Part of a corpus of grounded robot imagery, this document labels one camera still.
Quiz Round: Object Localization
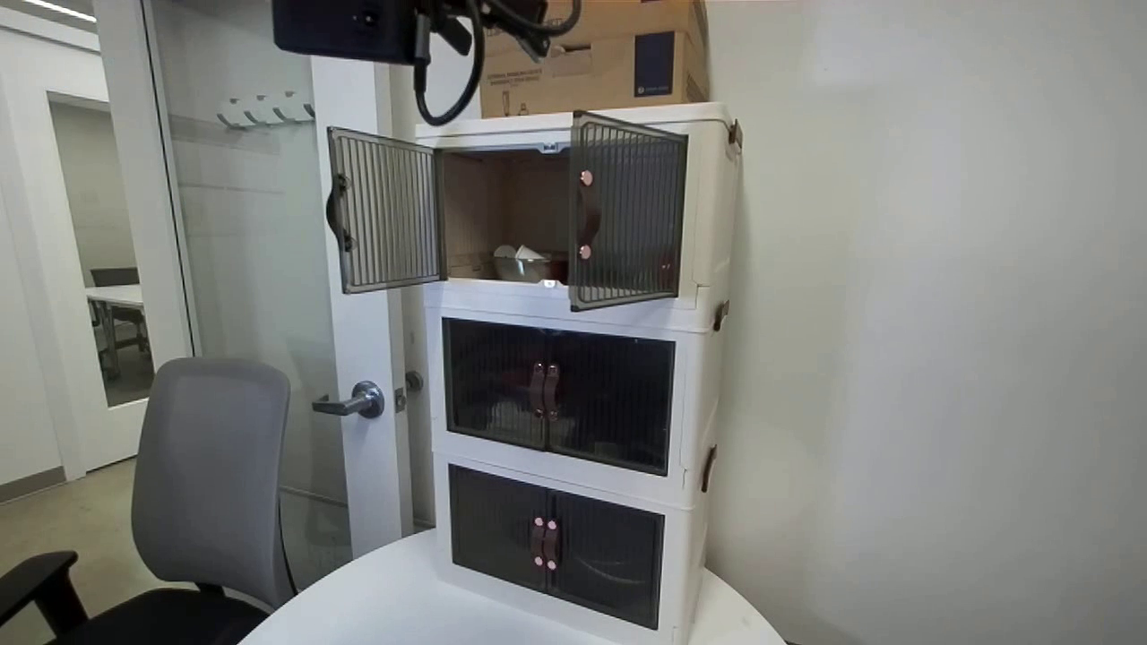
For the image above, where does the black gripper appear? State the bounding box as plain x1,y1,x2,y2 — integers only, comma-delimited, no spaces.
433,0,566,52

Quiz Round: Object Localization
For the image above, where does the dark ribbed translucent cabinet door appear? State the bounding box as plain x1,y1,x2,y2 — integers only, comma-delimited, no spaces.
566,112,693,316
542,484,668,633
447,463,549,597
542,330,679,475
441,320,549,456
324,125,441,297

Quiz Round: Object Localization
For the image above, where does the white stacked storage cabinet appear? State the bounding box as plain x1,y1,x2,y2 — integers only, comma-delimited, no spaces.
414,101,746,645

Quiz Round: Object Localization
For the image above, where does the large cardboard box black print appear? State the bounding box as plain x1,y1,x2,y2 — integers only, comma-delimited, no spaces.
475,0,713,121

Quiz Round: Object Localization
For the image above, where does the metal bowl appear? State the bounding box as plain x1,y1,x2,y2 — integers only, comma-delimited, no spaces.
487,238,566,287

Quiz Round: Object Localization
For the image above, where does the white room door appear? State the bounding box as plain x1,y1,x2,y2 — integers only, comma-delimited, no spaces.
302,51,417,558

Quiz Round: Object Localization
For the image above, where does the dark office desk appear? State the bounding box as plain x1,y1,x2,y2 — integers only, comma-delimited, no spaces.
83,263,157,392

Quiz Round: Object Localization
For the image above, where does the grey office chair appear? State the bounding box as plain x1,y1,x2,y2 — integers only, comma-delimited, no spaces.
0,353,299,645

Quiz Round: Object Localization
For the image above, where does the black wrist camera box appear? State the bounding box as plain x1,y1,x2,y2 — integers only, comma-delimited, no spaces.
268,0,433,69

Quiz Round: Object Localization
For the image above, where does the wall coat hook rack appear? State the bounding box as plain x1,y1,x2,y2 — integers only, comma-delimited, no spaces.
217,89,319,133

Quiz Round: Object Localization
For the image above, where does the silver door lever handle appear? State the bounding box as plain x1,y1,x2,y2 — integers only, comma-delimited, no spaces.
309,375,390,422

